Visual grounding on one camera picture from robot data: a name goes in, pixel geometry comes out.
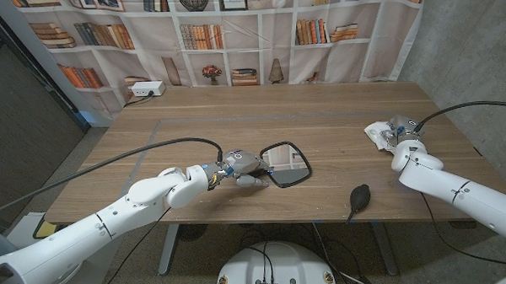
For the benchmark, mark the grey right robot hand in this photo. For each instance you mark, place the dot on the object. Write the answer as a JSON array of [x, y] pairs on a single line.
[[402, 126]]

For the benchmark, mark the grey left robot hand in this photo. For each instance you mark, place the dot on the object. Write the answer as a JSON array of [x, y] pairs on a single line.
[[243, 161]]

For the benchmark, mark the black-framed mirror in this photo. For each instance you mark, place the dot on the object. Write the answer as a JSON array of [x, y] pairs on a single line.
[[287, 166]]

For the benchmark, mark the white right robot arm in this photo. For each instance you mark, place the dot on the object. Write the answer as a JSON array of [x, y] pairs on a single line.
[[457, 194]]

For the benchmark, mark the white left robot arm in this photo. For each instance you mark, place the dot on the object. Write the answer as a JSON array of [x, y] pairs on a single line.
[[112, 220]]

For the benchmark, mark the black rubber air blower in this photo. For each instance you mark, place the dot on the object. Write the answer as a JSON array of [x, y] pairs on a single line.
[[359, 197]]

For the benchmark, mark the black round floor object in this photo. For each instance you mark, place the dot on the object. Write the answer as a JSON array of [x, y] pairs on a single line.
[[193, 232]]

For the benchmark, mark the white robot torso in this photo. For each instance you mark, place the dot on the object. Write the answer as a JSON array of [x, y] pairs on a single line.
[[276, 263]]

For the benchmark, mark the printed bookshelf backdrop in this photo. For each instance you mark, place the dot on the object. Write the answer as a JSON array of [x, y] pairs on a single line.
[[250, 53]]

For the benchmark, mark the grey table leg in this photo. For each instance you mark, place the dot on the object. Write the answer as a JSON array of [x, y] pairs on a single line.
[[385, 251], [169, 250]]

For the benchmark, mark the white power strip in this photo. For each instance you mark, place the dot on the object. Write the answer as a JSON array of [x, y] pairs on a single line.
[[147, 88]]

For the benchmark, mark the yellow black-rimmed object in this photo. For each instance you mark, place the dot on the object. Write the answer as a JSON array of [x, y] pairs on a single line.
[[49, 229]]

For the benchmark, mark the dark perforated wall panel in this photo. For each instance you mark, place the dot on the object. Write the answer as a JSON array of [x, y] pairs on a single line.
[[16, 125]]

